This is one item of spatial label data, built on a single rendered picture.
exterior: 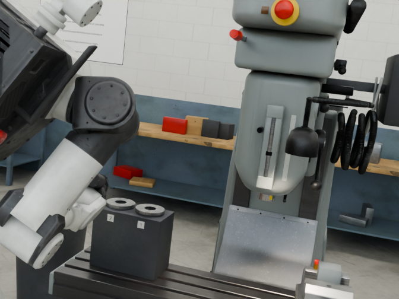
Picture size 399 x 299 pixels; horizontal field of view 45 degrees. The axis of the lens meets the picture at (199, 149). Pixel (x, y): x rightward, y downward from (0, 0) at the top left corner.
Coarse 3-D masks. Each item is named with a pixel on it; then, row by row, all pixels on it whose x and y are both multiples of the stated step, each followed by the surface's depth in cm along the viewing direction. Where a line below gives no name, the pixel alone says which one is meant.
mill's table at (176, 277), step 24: (72, 264) 147; (72, 288) 140; (96, 288) 138; (120, 288) 136; (144, 288) 137; (168, 288) 139; (192, 288) 140; (216, 288) 142; (240, 288) 144; (264, 288) 146
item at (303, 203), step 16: (336, 112) 162; (336, 128) 173; (304, 176) 167; (320, 176) 165; (240, 192) 173; (256, 192) 172; (304, 192) 167; (320, 192) 166; (224, 208) 178; (256, 208) 173; (272, 208) 171; (288, 208) 170; (304, 208) 168; (320, 208) 167; (224, 224) 178; (320, 224) 169; (320, 240) 171; (320, 256) 173
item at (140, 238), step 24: (120, 216) 142; (144, 216) 141; (168, 216) 145; (96, 240) 146; (120, 240) 143; (144, 240) 141; (168, 240) 148; (96, 264) 147; (120, 264) 144; (144, 264) 142; (168, 264) 152
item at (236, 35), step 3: (231, 30) 103; (234, 30) 103; (237, 30) 104; (231, 33) 103; (234, 33) 103; (237, 33) 103; (240, 33) 106; (231, 36) 104; (234, 36) 103; (237, 36) 104; (240, 36) 106; (243, 36) 113; (234, 39) 106; (237, 39) 106; (240, 39) 108; (243, 39) 113
